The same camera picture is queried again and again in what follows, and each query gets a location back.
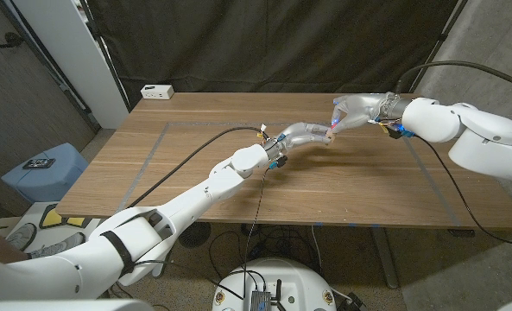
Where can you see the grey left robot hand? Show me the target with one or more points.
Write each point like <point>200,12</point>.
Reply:
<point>298,133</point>

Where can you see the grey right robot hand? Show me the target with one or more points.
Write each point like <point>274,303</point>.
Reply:
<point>368,108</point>

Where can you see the small wooden block with holes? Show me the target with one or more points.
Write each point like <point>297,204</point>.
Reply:
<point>331,137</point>

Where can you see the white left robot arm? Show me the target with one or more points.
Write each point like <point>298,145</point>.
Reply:
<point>195,198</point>

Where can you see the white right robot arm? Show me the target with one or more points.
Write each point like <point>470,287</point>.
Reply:
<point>475,134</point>

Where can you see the black backdrop curtain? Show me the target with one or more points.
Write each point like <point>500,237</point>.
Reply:
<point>260,43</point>

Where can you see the black backdrop stand pole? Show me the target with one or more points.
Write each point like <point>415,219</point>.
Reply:
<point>106,56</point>
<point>440,36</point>

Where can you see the round black floor fan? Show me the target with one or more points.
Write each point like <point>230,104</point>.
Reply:
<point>195,235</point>

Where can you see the white power outlet box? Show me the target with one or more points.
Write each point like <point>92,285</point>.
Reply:
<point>157,91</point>

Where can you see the grey table leg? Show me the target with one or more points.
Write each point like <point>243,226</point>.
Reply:
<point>385,255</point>

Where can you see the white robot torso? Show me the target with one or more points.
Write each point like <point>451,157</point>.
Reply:
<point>273,281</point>

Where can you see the black flat floor plate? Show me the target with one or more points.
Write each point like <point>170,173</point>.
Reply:
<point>461,233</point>

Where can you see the grey electronics module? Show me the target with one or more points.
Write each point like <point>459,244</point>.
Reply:
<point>260,300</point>

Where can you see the white table leg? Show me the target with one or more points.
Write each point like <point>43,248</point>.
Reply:
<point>160,270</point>

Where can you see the white pillar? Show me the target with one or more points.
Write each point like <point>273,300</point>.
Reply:
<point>74,65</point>

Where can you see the blue padded stool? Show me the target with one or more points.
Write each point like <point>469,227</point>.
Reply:
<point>44,181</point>

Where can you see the grey sneaker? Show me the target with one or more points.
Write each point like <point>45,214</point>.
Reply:
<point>57,247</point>

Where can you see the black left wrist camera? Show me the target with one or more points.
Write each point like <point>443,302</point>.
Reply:
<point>280,161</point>

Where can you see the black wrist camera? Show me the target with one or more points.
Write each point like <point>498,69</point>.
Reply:
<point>396,131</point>
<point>280,161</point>

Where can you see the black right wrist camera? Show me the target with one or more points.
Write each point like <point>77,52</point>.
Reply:
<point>396,131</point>

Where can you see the black wall rail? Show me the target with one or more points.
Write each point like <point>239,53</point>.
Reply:
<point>48,65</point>

